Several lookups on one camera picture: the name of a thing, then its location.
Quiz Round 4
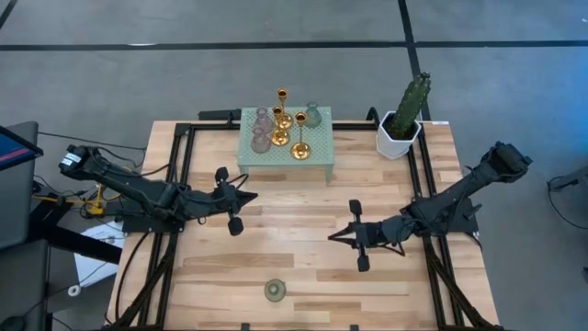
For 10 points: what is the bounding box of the grey equipment corner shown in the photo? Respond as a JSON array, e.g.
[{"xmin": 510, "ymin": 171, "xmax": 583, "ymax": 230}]
[{"xmin": 562, "ymin": 165, "xmax": 588, "ymax": 190}]

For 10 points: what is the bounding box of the looped black floor cable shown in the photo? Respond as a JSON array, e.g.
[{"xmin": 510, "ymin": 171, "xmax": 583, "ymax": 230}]
[{"xmin": 546, "ymin": 175, "xmax": 588, "ymax": 231}]

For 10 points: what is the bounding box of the green perforated metal riser shelf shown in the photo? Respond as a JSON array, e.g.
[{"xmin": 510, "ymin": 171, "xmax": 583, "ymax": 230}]
[{"xmin": 237, "ymin": 106, "xmax": 336, "ymax": 183}]

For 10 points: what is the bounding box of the thin black floor cable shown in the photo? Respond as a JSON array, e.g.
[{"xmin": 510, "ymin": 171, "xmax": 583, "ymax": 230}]
[{"xmin": 38, "ymin": 131, "xmax": 148, "ymax": 153}]

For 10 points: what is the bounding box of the tall gold metal candlestick holder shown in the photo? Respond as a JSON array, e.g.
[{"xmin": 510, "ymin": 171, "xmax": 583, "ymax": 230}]
[
  {"xmin": 275, "ymin": 87, "xmax": 294, "ymax": 131},
  {"xmin": 270, "ymin": 104, "xmax": 291, "ymax": 148},
  {"xmin": 289, "ymin": 111, "xmax": 312, "ymax": 162}
]

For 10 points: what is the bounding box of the white plant pot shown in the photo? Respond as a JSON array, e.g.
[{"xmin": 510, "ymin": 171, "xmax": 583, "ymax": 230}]
[{"xmin": 375, "ymin": 109, "xmax": 423, "ymax": 161}]

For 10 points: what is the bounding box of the black stand leg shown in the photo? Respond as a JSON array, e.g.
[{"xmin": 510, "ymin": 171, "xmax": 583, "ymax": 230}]
[{"xmin": 29, "ymin": 197, "xmax": 124, "ymax": 266}]

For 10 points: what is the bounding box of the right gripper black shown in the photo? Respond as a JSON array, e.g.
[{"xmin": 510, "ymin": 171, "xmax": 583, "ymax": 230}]
[{"xmin": 327, "ymin": 199, "xmax": 405, "ymax": 273}]

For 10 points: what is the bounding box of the white paper sheet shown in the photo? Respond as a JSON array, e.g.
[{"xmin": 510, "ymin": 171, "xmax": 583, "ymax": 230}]
[{"xmin": 73, "ymin": 220, "xmax": 128, "ymax": 289}]

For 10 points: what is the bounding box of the black aluminium table frame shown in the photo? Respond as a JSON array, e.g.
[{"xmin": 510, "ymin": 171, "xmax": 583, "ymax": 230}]
[{"xmin": 103, "ymin": 106, "xmax": 504, "ymax": 331}]

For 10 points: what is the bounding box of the blue screen monitor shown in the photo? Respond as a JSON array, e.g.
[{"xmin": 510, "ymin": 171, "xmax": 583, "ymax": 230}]
[{"xmin": 0, "ymin": 124, "xmax": 45, "ymax": 172}]

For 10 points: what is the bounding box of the green cactus plant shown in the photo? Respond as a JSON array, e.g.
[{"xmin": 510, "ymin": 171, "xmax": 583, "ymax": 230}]
[{"xmin": 389, "ymin": 72, "xmax": 432, "ymax": 140}]

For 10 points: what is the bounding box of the large clear ribbed glass vase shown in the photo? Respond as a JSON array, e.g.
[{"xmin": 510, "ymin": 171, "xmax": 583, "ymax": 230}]
[{"xmin": 264, "ymin": 279, "xmax": 288, "ymax": 303}]

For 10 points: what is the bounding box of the yellow clamp tool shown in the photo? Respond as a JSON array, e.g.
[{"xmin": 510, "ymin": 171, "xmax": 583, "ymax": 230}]
[{"xmin": 31, "ymin": 183, "xmax": 121, "ymax": 217}]

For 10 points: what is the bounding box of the small clear glass vase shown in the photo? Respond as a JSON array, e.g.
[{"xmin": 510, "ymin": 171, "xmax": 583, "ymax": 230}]
[{"xmin": 302, "ymin": 101, "xmax": 323, "ymax": 130}]

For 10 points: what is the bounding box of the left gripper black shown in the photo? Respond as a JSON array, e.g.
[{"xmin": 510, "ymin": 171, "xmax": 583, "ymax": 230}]
[{"xmin": 190, "ymin": 165, "xmax": 258, "ymax": 237}]

